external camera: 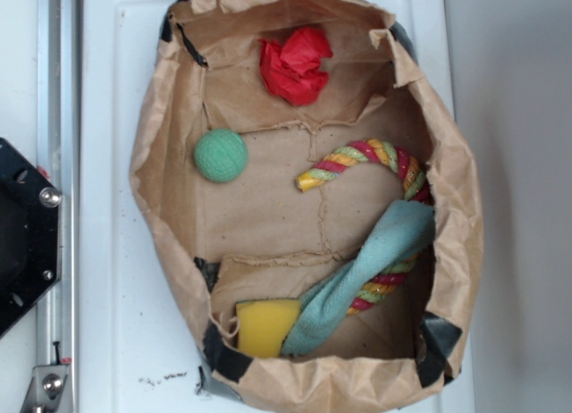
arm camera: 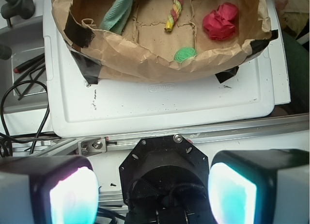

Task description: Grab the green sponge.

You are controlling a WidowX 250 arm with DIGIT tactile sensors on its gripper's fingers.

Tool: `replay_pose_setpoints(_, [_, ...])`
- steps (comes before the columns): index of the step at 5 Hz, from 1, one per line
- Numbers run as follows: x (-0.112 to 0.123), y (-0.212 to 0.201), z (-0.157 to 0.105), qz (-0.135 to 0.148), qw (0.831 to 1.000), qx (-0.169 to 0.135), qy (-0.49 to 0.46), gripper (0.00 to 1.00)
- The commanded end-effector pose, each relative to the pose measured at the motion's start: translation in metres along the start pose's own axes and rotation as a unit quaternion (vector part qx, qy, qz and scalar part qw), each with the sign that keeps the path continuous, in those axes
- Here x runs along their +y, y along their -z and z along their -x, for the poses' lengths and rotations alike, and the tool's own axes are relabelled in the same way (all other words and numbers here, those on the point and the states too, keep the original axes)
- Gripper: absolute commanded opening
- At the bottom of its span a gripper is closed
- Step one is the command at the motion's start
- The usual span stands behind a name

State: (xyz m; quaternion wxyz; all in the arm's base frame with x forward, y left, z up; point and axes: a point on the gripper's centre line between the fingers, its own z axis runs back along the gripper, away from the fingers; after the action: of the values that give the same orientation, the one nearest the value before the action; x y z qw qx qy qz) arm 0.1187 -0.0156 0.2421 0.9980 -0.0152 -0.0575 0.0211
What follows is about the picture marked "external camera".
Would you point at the light blue cloth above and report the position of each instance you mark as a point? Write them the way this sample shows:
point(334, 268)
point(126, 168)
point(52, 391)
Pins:
point(388, 255)

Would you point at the metal corner bracket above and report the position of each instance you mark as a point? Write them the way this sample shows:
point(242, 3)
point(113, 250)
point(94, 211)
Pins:
point(49, 391)

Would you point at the brown paper bag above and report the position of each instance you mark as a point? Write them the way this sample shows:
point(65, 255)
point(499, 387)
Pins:
point(259, 237)

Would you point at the aluminium frame rail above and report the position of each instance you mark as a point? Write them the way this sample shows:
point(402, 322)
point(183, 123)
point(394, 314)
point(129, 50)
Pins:
point(59, 98)

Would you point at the crumpled red paper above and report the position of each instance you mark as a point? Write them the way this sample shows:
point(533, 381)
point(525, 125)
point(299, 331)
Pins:
point(292, 71)

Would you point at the green rubber ball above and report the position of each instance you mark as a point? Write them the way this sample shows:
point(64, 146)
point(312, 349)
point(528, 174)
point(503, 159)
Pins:
point(221, 155)

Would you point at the multicoloured rope toy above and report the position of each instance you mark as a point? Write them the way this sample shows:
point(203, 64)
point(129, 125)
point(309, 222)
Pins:
point(415, 186)

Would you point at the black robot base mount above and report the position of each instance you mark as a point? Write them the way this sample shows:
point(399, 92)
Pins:
point(30, 249)

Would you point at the yellow green sponge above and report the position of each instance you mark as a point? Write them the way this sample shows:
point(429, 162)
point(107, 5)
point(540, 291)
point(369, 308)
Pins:
point(264, 325)

